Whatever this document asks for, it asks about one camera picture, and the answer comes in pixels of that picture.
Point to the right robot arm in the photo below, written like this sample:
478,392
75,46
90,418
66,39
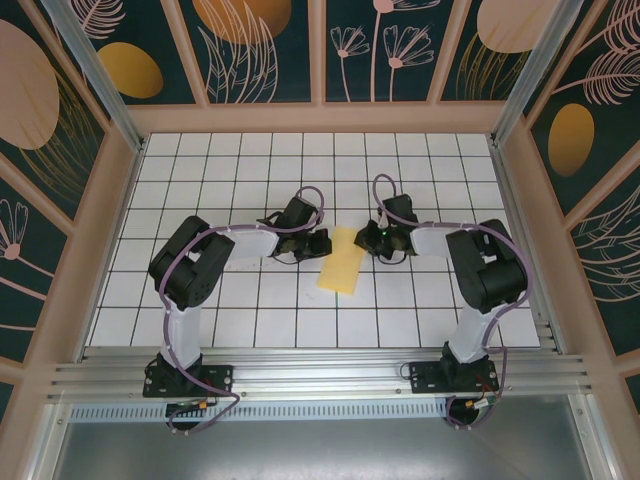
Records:
485,270

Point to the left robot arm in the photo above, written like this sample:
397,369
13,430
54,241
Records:
200,260

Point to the grey metal base panel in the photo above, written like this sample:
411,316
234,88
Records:
320,450

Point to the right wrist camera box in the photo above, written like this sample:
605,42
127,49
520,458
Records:
383,220

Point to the long aluminium mounting rail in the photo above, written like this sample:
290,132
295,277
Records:
320,370

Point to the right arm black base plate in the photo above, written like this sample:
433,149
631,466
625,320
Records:
425,377

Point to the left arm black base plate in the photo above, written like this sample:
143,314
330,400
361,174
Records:
220,375

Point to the aluminium corner post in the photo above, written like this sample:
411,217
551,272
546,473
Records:
100,85
525,75

